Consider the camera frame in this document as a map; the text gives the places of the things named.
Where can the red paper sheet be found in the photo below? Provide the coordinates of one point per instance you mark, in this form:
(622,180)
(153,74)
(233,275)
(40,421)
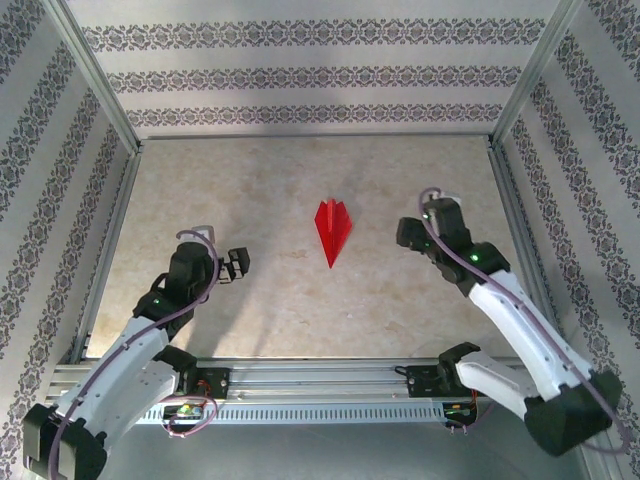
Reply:
(332,230)

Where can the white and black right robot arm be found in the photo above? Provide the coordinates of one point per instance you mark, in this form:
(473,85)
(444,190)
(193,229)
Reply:
(530,340)

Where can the small circuit board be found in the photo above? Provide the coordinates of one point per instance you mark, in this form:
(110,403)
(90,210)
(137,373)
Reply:
(460,411)
(185,411)

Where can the grey metal panel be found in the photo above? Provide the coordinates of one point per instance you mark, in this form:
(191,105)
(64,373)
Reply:
(320,455)

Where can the aluminium frame floor rail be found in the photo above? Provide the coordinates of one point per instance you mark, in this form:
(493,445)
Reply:
(522,225)
(320,136)
(109,250)

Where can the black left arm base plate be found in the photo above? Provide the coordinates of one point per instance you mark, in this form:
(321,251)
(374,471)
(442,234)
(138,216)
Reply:
(220,382)

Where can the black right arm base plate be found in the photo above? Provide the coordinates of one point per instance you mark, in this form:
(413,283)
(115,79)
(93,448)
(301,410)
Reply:
(420,382)

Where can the aluminium mounting rail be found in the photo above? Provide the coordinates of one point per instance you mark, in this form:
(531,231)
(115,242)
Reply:
(320,380)

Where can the aluminium frame post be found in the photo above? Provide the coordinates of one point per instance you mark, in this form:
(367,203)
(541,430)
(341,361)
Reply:
(538,75)
(95,75)

